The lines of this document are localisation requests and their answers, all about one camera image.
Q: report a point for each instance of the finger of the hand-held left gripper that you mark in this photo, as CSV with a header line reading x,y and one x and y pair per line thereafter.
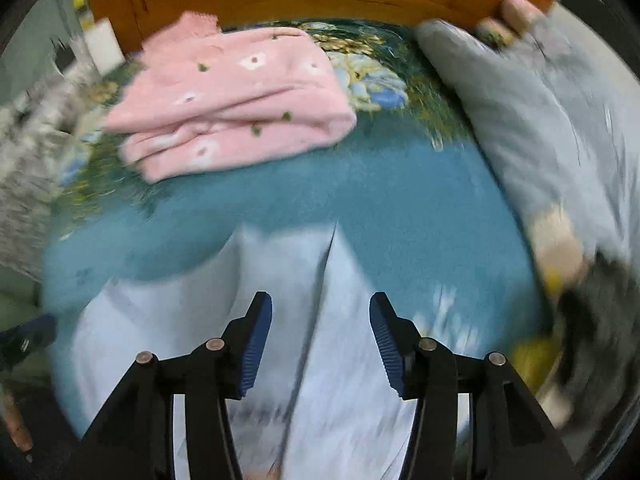
x,y
27,337

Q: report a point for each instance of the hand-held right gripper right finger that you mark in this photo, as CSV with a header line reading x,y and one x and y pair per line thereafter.
x,y
389,347

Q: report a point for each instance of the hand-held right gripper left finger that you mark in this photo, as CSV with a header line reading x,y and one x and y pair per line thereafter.
x,y
255,347

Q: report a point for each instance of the light blue pants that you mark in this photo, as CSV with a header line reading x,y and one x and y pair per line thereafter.
x,y
310,310

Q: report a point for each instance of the teal floral bed sheet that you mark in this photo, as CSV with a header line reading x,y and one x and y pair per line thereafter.
x,y
350,200

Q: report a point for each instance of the grey patterned blanket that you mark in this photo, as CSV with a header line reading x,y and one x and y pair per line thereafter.
x,y
30,170

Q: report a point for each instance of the yellow and black cloth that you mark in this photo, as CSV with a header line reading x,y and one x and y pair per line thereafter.
x,y
575,310

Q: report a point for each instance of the pink floral folded garment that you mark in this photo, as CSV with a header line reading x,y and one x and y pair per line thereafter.
x,y
235,95

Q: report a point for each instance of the grey pillow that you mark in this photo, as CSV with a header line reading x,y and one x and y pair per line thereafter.
x,y
540,125

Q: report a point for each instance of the white box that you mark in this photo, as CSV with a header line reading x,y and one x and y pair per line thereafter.
x,y
102,45

